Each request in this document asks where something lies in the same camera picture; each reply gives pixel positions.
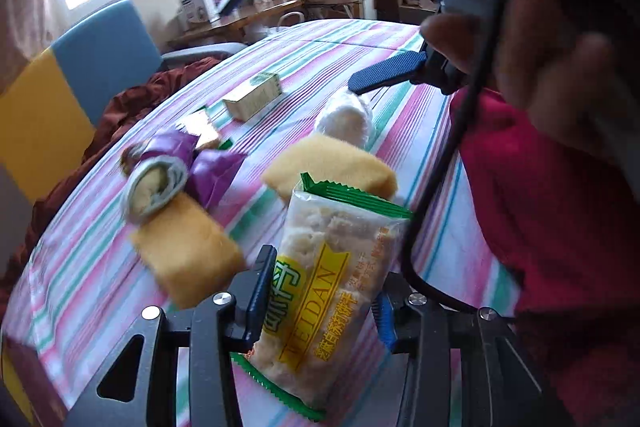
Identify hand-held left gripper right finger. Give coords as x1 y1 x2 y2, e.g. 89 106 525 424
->
370 272 576 427

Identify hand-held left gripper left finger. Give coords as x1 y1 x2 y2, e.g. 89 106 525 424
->
65 244 278 427

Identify white round snack clear wrapper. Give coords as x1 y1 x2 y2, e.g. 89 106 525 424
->
312 88 374 154

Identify green-edged cracker packet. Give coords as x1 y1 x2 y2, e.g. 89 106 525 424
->
231 172 414 423

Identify yellow cake roll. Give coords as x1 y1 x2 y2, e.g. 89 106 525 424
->
262 133 399 208
131 194 247 309

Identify purple snack packet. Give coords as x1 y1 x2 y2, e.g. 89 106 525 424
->
189 148 247 208

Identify small cream carton box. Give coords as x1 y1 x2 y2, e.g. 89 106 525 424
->
222 73 282 122

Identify grey-green cake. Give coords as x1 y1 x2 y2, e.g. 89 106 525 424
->
122 156 190 224

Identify purple-wrapped brown snack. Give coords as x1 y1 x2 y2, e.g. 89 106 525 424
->
120 129 197 175

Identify person's right forearm red sleeve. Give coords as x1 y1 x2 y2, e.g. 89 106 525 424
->
449 87 640 427

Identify person's right hand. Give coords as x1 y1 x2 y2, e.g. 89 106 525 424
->
420 0 640 168

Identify wooden desk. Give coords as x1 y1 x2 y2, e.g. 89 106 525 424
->
166 0 307 52

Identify wooden shelf unit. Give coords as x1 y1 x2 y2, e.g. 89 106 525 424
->
396 0 442 26

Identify striped tablecloth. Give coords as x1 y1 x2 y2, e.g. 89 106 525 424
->
0 19 526 427

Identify white appliance box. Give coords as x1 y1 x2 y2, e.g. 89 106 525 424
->
178 0 215 32

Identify gold and green snack packet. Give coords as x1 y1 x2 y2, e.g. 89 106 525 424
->
176 107 235 152

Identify grey yellow blue sofa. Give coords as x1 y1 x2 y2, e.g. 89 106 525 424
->
0 0 246 208

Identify dark red blanket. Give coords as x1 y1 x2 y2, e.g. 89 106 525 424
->
0 56 222 293

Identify black cable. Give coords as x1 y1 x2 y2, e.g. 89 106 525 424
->
400 0 518 323

